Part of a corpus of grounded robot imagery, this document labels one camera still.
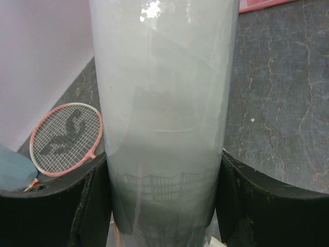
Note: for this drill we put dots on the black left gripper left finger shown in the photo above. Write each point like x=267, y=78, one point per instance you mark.
x=71, y=210

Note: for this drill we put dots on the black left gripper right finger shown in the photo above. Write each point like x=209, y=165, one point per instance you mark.
x=254, y=209

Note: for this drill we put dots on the white shuttlecock tube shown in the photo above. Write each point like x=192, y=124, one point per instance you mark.
x=163, y=72

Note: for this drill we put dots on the pink badminton racket left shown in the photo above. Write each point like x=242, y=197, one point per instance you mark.
x=65, y=138

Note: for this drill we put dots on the colourful patchwork placemat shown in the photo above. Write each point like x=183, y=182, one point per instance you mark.
x=34, y=183

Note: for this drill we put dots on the light blue mug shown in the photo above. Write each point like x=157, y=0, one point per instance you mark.
x=17, y=171

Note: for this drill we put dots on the pink sport racket bag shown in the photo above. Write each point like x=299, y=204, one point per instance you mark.
x=253, y=5

